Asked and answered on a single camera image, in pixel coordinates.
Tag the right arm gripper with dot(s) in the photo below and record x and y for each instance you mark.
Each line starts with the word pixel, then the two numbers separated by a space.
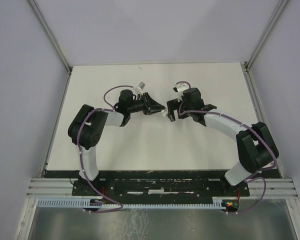
pixel 173 105

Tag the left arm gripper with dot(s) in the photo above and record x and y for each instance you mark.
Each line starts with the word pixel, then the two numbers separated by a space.
pixel 151 106

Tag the white round charging case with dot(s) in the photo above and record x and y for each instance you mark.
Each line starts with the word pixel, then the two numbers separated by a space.
pixel 165 113

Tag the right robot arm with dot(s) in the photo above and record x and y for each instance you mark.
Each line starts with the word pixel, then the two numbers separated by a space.
pixel 256 148

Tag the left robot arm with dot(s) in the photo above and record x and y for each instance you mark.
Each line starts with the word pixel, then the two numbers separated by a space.
pixel 87 127

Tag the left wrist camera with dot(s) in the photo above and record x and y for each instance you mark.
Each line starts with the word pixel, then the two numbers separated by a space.
pixel 140 87

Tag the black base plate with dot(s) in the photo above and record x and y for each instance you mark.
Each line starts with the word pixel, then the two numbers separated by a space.
pixel 163 174

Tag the front aluminium rail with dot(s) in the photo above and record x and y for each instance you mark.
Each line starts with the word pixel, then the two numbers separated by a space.
pixel 187 187

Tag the right aluminium frame post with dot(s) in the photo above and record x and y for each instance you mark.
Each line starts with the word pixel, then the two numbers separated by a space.
pixel 268 30

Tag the aluminium frame post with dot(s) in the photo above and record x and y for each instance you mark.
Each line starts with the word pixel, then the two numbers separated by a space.
pixel 268 30
pixel 35 8

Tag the left aluminium frame post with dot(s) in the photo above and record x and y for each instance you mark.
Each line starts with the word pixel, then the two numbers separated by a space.
pixel 35 8

